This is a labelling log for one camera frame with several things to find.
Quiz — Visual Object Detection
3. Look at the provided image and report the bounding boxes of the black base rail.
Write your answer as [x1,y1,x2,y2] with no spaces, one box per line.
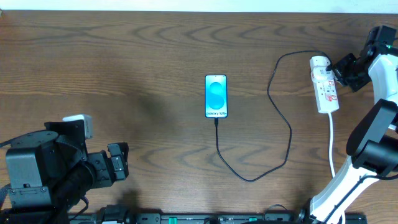
[68,203,368,224]

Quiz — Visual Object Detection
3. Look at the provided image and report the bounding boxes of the blue smartphone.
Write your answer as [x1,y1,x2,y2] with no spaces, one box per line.
[205,75,228,118]

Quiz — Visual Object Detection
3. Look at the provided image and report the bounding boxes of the white usb wall charger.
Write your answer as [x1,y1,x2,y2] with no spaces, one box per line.
[310,56,335,83]

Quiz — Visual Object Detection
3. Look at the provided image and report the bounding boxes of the white power strip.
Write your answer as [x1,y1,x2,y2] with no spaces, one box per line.
[312,76,340,114]

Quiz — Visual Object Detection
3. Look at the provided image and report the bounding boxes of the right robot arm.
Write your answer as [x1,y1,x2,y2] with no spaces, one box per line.
[298,26,397,223]

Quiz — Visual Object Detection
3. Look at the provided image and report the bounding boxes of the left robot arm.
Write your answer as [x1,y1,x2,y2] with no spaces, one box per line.
[1,114,129,223]

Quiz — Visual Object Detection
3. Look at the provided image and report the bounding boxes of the black usb charging cable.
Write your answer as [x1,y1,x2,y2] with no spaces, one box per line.
[213,50,334,183]

